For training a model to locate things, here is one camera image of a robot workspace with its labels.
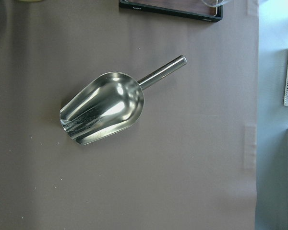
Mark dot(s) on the wooden mug tree stand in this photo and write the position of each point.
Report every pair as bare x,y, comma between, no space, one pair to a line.
30,0

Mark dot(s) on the mirror tray with glasses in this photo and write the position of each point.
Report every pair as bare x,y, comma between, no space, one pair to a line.
193,9

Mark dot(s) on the metal ice scoop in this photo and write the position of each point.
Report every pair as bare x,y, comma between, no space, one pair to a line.
111,103

